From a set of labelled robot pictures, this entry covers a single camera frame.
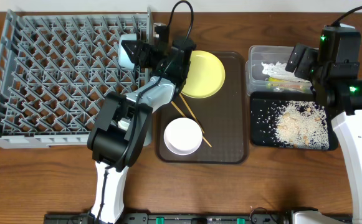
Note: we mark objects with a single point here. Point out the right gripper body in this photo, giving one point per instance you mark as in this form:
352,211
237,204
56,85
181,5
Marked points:
306,66

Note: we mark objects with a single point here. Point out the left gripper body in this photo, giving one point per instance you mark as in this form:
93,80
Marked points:
144,53

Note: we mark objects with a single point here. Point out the light blue bowl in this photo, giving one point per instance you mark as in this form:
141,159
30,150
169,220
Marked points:
123,58

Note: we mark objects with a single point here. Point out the white tissue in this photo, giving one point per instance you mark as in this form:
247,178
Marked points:
277,70

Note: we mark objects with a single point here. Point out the green orange snack wrapper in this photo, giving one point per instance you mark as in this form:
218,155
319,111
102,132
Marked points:
278,85

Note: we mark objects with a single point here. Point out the white cup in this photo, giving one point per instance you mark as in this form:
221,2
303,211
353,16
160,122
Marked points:
124,124

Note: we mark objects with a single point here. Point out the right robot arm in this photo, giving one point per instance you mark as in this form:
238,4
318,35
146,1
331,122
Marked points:
333,70

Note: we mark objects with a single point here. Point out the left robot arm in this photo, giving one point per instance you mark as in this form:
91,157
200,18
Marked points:
115,150

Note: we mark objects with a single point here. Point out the black waste tray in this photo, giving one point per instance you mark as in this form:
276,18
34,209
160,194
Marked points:
261,124

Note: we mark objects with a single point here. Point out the clear plastic bin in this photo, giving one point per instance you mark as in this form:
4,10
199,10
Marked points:
255,79

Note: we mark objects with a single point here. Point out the yellow round plate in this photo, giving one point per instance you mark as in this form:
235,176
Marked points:
206,75

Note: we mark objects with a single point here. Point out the lower wooden chopstick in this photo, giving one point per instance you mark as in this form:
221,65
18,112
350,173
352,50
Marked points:
183,115

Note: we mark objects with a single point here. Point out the wooden chopstick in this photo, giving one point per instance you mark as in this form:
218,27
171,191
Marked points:
183,115
191,112

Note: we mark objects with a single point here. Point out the upper wooden chopstick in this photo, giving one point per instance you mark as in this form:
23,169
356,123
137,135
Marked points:
191,112

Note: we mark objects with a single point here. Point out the spilled rice pile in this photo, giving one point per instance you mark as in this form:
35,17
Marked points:
302,124

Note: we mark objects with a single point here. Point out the white round bowl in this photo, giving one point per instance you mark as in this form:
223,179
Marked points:
182,136

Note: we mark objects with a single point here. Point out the brown serving tray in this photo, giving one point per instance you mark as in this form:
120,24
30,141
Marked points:
222,117

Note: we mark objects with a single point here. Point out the grey plastic dish rack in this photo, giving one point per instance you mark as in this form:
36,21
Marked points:
55,72

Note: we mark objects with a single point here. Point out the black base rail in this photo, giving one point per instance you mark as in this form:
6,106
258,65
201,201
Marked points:
143,218

